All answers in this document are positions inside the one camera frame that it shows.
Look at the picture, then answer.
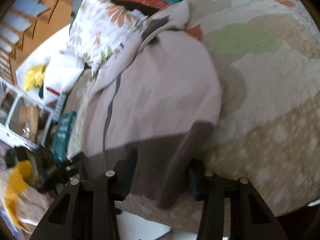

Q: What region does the white grey small garment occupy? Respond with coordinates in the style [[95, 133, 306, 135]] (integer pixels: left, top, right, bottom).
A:
[[81, 1, 222, 209]]

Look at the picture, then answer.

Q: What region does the teal cardboard box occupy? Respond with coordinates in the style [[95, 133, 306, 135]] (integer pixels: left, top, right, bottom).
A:
[[51, 111, 77, 162]]

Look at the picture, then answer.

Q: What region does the light blue flat box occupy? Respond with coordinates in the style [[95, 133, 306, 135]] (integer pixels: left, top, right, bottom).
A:
[[52, 94, 67, 121]]

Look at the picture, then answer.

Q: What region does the heart pattern quilt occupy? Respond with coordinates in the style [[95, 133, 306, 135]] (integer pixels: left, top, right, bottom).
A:
[[117, 0, 319, 232]]

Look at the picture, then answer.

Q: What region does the yellow bag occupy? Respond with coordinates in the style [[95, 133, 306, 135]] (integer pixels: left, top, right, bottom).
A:
[[23, 63, 48, 92]]

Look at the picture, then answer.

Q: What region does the white red plastic bag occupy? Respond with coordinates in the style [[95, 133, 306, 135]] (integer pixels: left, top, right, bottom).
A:
[[43, 53, 85, 105]]

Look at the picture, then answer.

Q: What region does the floral white pillow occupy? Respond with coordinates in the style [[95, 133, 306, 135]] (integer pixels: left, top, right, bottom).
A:
[[67, 0, 147, 75]]

